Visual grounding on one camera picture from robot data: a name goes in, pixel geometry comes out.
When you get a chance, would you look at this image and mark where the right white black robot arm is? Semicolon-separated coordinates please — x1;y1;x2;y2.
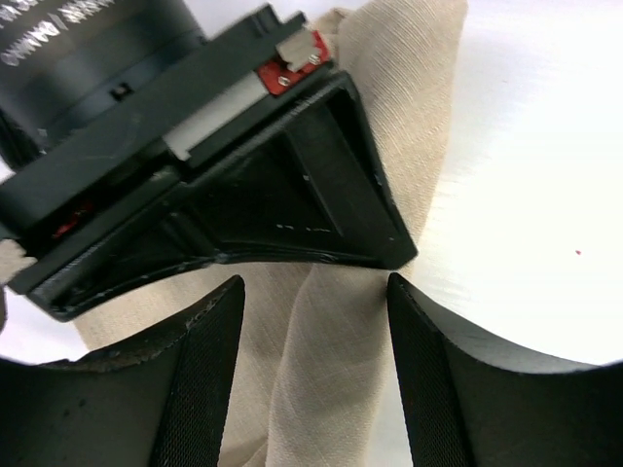
1;1;417;321

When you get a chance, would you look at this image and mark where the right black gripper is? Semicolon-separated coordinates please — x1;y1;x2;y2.
1;3;418;321

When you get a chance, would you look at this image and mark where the beige cloth napkin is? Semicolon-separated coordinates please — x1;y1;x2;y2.
0;0;471;467

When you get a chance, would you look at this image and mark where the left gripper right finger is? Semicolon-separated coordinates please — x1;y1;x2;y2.
386;273;622;466

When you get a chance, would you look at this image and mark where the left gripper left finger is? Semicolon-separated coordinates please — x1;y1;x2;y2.
1;276;244;466

